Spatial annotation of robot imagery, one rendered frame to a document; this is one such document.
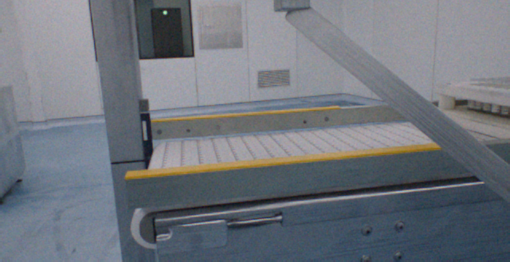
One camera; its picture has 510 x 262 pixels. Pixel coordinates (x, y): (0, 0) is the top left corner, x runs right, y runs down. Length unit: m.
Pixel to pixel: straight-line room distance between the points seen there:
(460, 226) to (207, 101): 5.21
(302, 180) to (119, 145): 0.37
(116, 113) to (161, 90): 4.82
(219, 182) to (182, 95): 5.15
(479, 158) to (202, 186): 0.25
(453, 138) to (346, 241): 0.16
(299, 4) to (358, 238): 0.26
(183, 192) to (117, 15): 0.36
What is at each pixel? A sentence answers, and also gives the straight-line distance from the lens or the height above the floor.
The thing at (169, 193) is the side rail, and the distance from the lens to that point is 0.36.
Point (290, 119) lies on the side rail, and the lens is 0.64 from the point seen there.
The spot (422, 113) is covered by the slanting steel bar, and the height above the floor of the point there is 0.90.
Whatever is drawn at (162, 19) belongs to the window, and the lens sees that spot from 5.46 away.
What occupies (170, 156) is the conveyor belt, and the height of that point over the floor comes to 0.82.
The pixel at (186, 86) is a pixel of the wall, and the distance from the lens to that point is 5.49.
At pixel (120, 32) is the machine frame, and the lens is 0.63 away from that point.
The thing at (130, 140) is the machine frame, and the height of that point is 0.82.
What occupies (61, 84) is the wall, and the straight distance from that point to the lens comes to 5.51.
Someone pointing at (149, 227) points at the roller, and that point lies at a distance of 0.39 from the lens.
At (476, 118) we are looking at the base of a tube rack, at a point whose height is 0.84.
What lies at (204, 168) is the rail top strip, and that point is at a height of 0.85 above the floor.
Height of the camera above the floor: 0.97
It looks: 11 degrees down
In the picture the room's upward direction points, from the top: 2 degrees counter-clockwise
